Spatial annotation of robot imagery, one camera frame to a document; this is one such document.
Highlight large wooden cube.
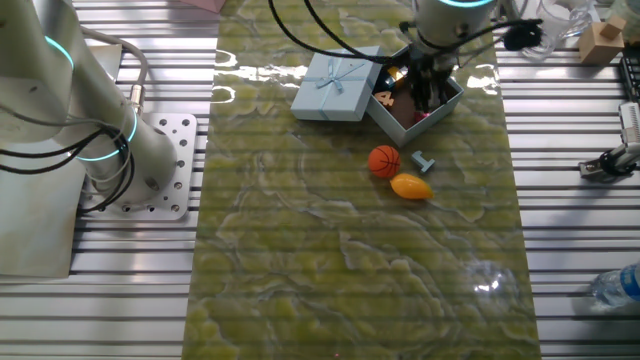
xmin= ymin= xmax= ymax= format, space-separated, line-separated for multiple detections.
xmin=578 ymin=28 xmax=625 ymax=66

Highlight black cable loop bundle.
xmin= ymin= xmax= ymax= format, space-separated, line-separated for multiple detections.
xmin=0 ymin=119 xmax=138 ymax=211

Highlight black cable clip bundle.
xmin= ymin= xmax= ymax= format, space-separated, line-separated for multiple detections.
xmin=503 ymin=18 xmax=545 ymax=52

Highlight green marble pattern mat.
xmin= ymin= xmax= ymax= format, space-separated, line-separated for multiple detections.
xmin=180 ymin=0 xmax=542 ymax=360

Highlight small grey toy block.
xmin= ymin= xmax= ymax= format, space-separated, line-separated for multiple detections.
xmin=410 ymin=150 xmax=436 ymax=175

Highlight clear glass mug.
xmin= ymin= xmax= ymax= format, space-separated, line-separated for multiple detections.
xmin=522 ymin=0 xmax=595 ymax=62

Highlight small wooden cube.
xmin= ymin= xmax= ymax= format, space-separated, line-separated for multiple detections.
xmin=598 ymin=14 xmax=628 ymax=41

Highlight orange toy basketball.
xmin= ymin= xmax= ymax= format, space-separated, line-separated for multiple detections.
xmin=367 ymin=144 xmax=402 ymax=180

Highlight light blue gift box lid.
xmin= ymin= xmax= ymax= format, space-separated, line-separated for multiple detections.
xmin=290 ymin=45 xmax=387 ymax=123

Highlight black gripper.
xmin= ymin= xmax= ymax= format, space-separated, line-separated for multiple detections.
xmin=408 ymin=49 xmax=455 ymax=114

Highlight yellow orange toy mango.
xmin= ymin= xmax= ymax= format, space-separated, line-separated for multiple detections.
xmin=389 ymin=172 xmax=435 ymax=201

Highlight black cable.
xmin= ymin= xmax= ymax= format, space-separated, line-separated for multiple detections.
xmin=302 ymin=0 xmax=544 ymax=62
xmin=266 ymin=0 xmax=544 ymax=65

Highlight pink flat object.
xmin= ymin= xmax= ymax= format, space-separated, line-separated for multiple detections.
xmin=179 ymin=0 xmax=227 ymax=14

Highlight black keyboard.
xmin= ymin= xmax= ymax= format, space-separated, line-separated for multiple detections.
xmin=618 ymin=47 xmax=640 ymax=104

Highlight pale green translucent container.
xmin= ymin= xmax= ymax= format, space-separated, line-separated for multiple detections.
xmin=610 ymin=0 xmax=640 ymax=26

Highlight grey cable with metal plug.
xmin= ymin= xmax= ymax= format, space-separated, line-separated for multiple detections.
xmin=78 ymin=25 xmax=150 ymax=116

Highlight white ridged device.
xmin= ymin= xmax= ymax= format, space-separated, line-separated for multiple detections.
xmin=618 ymin=101 xmax=640 ymax=147

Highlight silver robot mounting plate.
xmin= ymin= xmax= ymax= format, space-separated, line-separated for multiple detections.
xmin=78 ymin=112 xmax=199 ymax=222

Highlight clear plastic water bottle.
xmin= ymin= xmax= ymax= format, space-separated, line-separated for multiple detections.
xmin=591 ymin=263 xmax=640 ymax=307

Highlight light blue gift box base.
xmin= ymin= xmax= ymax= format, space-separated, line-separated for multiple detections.
xmin=366 ymin=45 xmax=465 ymax=148

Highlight dark blue toy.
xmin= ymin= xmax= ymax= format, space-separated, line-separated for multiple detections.
xmin=375 ymin=70 xmax=399 ymax=93

